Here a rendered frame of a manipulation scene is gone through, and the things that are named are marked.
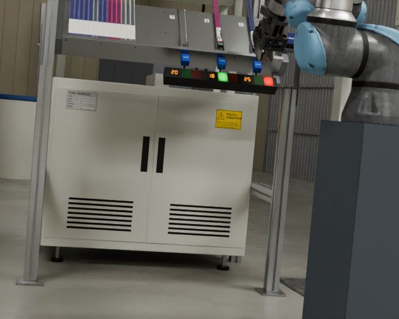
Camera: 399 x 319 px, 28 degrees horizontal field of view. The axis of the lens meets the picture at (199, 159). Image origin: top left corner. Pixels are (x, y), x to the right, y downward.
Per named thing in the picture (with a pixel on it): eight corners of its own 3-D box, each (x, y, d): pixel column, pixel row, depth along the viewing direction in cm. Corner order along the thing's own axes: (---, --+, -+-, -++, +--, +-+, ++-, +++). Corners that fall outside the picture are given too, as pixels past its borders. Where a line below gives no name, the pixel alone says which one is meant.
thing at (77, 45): (277, 76, 246) (283, 59, 240) (61, 54, 233) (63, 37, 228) (277, 73, 246) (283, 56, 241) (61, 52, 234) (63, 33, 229)
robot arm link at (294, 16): (334, 12, 201) (324, -16, 208) (294, 7, 198) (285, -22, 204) (322, 35, 207) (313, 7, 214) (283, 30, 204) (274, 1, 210)
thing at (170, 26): (278, 67, 244) (282, 59, 242) (61, 45, 232) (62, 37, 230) (272, 25, 256) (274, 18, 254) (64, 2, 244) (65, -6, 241)
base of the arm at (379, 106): (417, 127, 188) (422, 85, 187) (365, 123, 182) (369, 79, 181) (378, 125, 202) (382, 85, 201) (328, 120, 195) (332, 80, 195)
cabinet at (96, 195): (243, 273, 276) (259, 95, 273) (38, 263, 263) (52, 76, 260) (207, 242, 340) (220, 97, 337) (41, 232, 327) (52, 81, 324)
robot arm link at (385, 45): (411, 85, 187) (417, 27, 186) (361, 80, 183) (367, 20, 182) (385, 85, 199) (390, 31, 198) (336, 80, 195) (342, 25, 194)
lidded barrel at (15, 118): (38, 174, 589) (44, 97, 586) (58, 181, 549) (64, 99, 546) (-25, 171, 567) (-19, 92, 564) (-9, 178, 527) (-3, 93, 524)
